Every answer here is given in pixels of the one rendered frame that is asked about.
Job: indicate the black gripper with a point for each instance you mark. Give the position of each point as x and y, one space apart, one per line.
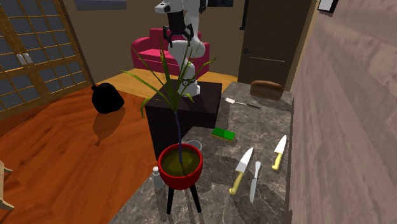
176 21

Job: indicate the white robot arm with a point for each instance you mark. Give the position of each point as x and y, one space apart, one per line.
190 46

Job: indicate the pink sofa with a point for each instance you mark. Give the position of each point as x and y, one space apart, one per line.
149 52

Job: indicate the dark robot stand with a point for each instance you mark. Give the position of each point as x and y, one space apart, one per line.
204 105

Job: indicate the dark brown door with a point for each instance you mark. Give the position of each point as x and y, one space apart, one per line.
273 37

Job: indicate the black rubbish bag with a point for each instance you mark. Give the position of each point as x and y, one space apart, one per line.
107 99

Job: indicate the brown bread loaf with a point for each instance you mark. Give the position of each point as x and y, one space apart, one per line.
266 89

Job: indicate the green sponge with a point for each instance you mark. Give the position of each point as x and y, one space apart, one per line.
224 134

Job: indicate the grey cup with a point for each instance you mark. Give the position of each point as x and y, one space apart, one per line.
196 144

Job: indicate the wooden lattice sliding door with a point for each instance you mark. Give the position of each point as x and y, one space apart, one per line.
37 56

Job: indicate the potted plant in red pot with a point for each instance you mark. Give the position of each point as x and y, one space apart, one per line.
181 178

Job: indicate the white salt shaker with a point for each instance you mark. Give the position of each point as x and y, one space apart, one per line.
157 179

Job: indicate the silver table knife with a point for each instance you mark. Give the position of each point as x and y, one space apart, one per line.
254 184

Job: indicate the light wooden chair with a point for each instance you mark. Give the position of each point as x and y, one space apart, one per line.
3 203

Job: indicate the dark wall picture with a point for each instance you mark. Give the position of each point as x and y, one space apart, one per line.
220 2

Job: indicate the grey wall picture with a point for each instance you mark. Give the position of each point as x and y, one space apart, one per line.
99 4

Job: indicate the white framed wall picture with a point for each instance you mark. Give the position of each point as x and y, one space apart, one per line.
326 5

